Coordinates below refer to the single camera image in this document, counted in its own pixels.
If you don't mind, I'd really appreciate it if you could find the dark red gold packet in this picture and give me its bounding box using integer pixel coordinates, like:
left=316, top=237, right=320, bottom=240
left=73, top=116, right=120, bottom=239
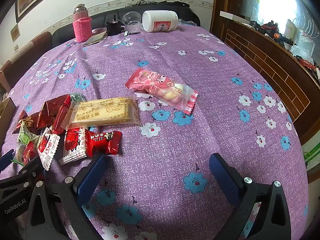
left=12, top=110, right=40, bottom=135

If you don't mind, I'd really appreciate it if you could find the cardboard tray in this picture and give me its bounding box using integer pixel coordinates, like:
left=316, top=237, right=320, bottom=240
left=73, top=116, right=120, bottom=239
left=0, top=98, right=16, bottom=150

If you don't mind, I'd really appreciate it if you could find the brown armchair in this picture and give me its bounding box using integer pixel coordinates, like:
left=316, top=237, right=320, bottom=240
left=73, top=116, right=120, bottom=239
left=1, top=31, right=52, bottom=93

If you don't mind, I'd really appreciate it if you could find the pink sleeved thermos bottle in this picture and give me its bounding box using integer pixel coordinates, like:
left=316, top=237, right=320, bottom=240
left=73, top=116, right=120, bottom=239
left=73, top=3, right=92, bottom=43

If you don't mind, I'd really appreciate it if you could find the black leather sofa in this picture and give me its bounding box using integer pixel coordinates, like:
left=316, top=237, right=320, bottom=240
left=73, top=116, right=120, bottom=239
left=51, top=0, right=201, bottom=49

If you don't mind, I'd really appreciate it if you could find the purple floral tablecloth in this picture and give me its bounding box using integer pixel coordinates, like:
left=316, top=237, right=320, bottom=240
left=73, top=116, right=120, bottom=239
left=10, top=25, right=308, bottom=239

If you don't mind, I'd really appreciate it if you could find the dark red foil packet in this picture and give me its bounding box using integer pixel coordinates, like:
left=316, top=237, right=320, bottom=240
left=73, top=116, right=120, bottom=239
left=35, top=94, right=71, bottom=135

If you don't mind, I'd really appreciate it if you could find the booklet on table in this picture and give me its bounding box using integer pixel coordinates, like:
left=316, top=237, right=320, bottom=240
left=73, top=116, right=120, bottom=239
left=83, top=28, right=107, bottom=47

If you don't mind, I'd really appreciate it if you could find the pink cartoon snack bag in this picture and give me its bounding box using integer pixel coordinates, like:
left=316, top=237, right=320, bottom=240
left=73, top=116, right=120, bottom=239
left=125, top=68, right=198, bottom=115

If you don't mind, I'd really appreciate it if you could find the green candy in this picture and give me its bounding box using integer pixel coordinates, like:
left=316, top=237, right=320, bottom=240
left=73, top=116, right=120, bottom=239
left=69, top=93, right=86, bottom=103

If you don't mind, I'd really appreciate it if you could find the yellow biscuit packet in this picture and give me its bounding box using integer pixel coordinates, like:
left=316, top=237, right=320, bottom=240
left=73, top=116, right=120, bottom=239
left=61, top=97, right=141, bottom=129

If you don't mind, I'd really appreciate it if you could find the white plastic jar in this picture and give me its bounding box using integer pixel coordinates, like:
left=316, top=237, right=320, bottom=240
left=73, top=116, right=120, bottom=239
left=142, top=10, right=178, bottom=33

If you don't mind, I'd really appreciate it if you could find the green white snack packet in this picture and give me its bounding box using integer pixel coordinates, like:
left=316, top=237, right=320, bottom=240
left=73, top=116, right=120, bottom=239
left=17, top=122, right=39, bottom=146

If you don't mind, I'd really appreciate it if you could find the red long snack packet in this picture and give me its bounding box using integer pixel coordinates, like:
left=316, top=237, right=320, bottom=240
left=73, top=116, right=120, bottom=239
left=12, top=141, right=37, bottom=166

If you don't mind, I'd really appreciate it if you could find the wooden cabinet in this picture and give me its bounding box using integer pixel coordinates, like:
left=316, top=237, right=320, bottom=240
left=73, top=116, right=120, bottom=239
left=210, top=0, right=319, bottom=144

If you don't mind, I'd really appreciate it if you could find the red white snack packet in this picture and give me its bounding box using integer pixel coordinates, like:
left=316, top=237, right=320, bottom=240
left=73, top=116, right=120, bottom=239
left=59, top=128, right=87, bottom=165

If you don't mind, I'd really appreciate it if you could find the small black container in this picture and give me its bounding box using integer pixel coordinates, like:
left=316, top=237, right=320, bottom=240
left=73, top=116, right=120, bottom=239
left=106, top=15, right=125, bottom=36

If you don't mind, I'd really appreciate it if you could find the small red candy packet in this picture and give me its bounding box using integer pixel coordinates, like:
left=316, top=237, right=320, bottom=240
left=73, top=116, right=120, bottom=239
left=85, top=130, right=122, bottom=158

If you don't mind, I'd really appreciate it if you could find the small wall plaque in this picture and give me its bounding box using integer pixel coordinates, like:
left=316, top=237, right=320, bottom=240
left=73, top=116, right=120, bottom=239
left=10, top=24, right=20, bottom=42

